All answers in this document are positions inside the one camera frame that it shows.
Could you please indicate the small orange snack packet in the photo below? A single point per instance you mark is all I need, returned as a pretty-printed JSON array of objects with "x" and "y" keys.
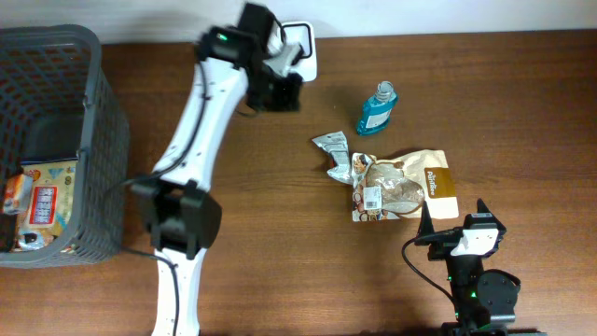
[{"x": 17, "y": 195}]

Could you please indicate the grey plastic mesh basket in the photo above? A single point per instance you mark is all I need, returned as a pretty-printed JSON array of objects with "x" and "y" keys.
[{"x": 57, "y": 102}]

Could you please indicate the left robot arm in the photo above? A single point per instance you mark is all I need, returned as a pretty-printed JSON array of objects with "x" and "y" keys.
[{"x": 258, "y": 61}]

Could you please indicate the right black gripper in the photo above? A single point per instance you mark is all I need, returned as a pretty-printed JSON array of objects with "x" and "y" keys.
[{"x": 442, "y": 244}]

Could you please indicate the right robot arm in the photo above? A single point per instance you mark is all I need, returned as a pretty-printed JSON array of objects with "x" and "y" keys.
[{"x": 484, "y": 300}]

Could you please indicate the beige PanTree snack pouch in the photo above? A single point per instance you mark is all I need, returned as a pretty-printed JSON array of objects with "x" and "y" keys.
[{"x": 401, "y": 187}]

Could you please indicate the silver foil snack packet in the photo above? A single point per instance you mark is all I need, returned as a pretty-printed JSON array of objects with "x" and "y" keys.
[{"x": 335, "y": 145}]

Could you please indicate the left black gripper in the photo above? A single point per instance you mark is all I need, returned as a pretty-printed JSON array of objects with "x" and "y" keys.
[{"x": 291, "y": 101}]

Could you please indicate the white barcode scanner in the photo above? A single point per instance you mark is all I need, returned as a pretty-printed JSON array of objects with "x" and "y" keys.
[{"x": 301, "y": 34}]

